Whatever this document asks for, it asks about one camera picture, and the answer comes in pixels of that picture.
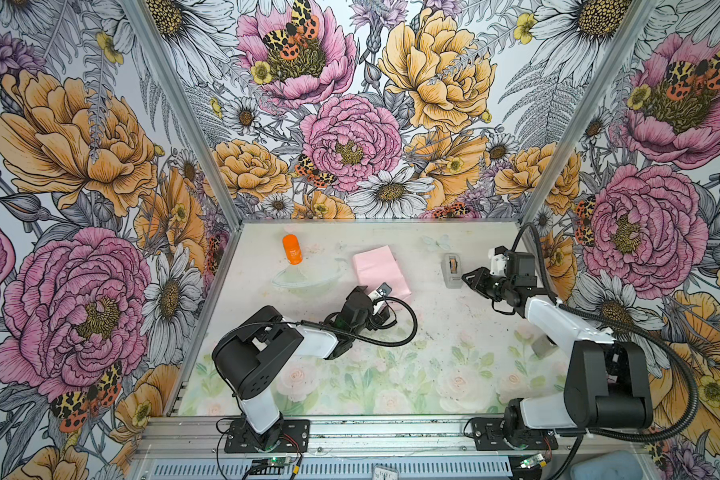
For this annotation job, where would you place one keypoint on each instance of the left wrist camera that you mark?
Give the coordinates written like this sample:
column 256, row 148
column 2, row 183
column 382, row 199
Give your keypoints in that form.
column 383, row 291

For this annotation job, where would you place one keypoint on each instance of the white slotted cable duct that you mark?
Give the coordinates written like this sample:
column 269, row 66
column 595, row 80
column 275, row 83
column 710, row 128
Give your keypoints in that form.
column 460, row 467

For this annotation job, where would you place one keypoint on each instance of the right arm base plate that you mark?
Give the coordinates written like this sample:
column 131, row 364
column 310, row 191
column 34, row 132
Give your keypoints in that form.
column 491, row 434

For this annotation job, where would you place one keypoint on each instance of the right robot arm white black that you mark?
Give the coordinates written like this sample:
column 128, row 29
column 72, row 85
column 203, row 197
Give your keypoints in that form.
column 606, row 383

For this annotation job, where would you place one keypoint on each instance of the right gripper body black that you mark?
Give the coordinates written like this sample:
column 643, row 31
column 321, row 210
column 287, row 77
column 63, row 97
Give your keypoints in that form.
column 493, row 286

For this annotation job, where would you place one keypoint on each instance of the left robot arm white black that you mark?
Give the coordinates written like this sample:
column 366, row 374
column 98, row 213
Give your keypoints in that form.
column 250, row 357

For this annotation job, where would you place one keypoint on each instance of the orange tube bottle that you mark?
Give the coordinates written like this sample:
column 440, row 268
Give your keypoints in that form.
column 292, row 249

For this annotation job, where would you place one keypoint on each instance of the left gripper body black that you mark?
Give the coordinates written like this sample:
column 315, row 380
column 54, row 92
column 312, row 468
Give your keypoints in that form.
column 370, row 323

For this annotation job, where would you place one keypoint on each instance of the grey tape dispenser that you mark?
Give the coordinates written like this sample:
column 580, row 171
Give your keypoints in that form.
column 451, row 267

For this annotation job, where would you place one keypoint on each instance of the blue-grey cloth pad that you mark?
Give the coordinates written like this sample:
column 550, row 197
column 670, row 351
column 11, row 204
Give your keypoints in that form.
column 619, row 465

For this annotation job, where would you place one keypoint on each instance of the purple wrapping paper sheet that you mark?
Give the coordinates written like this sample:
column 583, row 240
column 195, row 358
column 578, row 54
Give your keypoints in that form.
column 377, row 266

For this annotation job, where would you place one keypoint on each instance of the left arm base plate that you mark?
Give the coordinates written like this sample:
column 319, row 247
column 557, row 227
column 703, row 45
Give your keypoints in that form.
column 285, row 436

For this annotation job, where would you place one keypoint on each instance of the aluminium front rail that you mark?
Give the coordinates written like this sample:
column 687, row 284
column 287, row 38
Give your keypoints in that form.
column 200, row 437

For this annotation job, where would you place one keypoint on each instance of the clear jar dark lid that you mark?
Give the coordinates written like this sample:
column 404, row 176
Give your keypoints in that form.
column 543, row 346

